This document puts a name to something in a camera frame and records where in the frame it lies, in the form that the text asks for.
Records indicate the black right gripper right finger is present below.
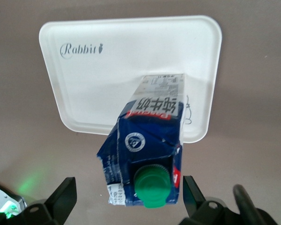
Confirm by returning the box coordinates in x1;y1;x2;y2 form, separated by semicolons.
179;175;244;225

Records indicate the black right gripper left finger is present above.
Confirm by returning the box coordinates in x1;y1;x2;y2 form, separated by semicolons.
21;177;77;225

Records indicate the blue milk carton green cap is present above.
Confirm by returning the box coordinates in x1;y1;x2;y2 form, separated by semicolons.
96;73;186;209

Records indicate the white tray with Rabbit print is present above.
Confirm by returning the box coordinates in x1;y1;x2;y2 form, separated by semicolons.
38;15;223;144

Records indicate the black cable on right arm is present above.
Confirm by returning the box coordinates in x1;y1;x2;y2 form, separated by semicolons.
233;184;257;213

